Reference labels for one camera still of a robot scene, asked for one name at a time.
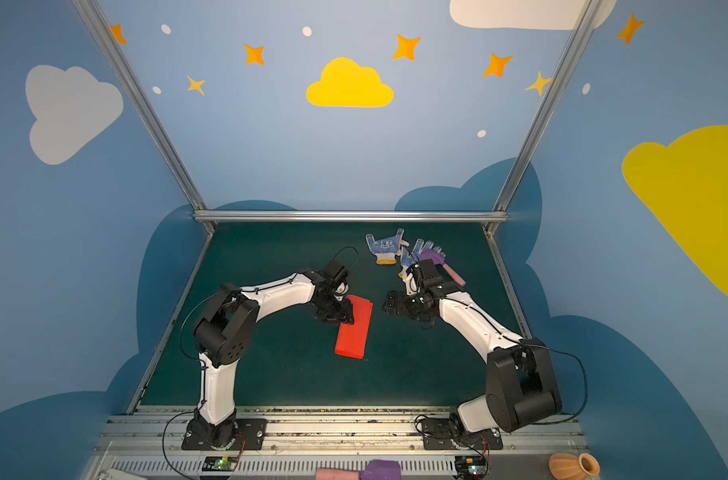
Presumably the red square paper sheet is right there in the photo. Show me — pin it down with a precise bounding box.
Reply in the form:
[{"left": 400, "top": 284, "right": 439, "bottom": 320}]
[{"left": 335, "top": 295, "right": 374, "bottom": 359}]

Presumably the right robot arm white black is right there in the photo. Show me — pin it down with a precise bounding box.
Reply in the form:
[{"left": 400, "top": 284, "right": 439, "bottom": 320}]
[{"left": 383, "top": 260, "right": 563, "bottom": 433}]

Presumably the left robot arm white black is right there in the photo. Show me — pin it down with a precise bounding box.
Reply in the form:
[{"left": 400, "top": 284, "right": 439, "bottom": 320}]
[{"left": 192, "top": 260, "right": 354, "bottom": 428}]

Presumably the right blue dotted work glove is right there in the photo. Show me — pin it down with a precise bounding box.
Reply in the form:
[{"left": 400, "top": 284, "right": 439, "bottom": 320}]
[{"left": 399, "top": 238, "right": 446, "bottom": 280}]

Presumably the blue dotted work glove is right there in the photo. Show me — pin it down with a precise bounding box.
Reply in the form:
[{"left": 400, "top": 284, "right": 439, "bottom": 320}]
[
  {"left": 365, "top": 228, "right": 409, "bottom": 265},
  {"left": 399, "top": 238, "right": 446, "bottom": 280}
]

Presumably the purple pink brush on table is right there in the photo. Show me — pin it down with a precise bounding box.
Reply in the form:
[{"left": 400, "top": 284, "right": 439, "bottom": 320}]
[{"left": 419, "top": 249, "right": 467, "bottom": 287}]

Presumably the left blue dotted work glove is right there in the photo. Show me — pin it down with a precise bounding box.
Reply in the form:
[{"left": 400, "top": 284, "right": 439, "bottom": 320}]
[{"left": 365, "top": 228, "right": 409, "bottom": 265}]

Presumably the pink purple brush front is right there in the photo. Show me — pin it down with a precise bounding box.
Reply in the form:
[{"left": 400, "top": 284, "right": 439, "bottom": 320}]
[{"left": 315, "top": 460, "right": 402, "bottom": 480}]

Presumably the right green circuit board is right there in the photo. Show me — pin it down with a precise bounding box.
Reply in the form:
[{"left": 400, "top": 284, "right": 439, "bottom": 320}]
[{"left": 454, "top": 456, "right": 489, "bottom": 480}]

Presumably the green circuit board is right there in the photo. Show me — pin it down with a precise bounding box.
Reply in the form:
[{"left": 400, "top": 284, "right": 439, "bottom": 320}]
[
  {"left": 454, "top": 456, "right": 489, "bottom": 480},
  {"left": 202, "top": 456, "right": 240, "bottom": 472}
]

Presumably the left green circuit board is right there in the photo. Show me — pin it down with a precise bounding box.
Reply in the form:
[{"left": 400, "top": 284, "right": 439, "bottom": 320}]
[{"left": 202, "top": 456, "right": 240, "bottom": 472}]

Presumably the terracotta ribbed vase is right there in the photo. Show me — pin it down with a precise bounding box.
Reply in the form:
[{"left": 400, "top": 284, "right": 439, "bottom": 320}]
[{"left": 548, "top": 453, "right": 601, "bottom": 480}]

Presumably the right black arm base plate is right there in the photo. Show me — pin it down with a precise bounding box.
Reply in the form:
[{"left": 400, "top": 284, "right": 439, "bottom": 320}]
[{"left": 414, "top": 415, "right": 503, "bottom": 451}]

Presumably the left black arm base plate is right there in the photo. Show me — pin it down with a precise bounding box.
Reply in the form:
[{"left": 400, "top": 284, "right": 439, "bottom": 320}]
[{"left": 181, "top": 419, "right": 267, "bottom": 452}]

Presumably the rear aluminium frame bar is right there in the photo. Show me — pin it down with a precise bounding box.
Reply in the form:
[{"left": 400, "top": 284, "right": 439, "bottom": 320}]
[{"left": 194, "top": 210, "right": 508, "bottom": 223}]

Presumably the front aluminium rail base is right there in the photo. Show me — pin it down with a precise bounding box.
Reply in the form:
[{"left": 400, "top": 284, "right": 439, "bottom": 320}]
[{"left": 82, "top": 406, "right": 589, "bottom": 479}]

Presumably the left aluminium frame post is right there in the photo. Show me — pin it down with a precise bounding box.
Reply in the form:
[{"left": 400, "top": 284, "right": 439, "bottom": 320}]
[{"left": 73, "top": 0, "right": 208, "bottom": 213}]

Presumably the aluminium frame post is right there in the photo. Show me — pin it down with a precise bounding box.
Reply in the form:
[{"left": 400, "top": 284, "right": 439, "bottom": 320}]
[
  {"left": 484, "top": 0, "right": 603, "bottom": 240},
  {"left": 73, "top": 0, "right": 208, "bottom": 213}
]

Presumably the right aluminium frame post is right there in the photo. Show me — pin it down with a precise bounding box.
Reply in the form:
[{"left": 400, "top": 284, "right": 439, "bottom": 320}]
[{"left": 484, "top": 0, "right": 603, "bottom": 240}]

